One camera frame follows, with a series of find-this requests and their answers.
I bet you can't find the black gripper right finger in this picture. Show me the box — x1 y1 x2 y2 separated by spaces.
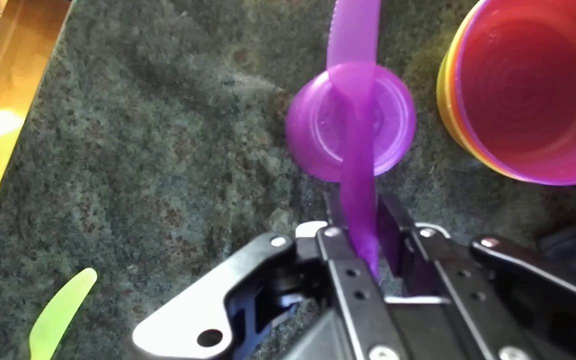
375 191 576 360

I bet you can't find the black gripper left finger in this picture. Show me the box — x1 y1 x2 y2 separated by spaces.
129 187 409 360

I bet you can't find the purple plastic knife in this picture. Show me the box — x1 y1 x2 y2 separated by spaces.
324 0 383 282

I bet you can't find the purple plastic cup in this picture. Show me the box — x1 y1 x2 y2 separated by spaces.
284 60 417 187

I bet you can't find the yellow plastic cup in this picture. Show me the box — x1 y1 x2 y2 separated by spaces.
433 12 503 173

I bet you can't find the green plastic knife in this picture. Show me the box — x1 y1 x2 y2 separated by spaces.
27 266 99 360

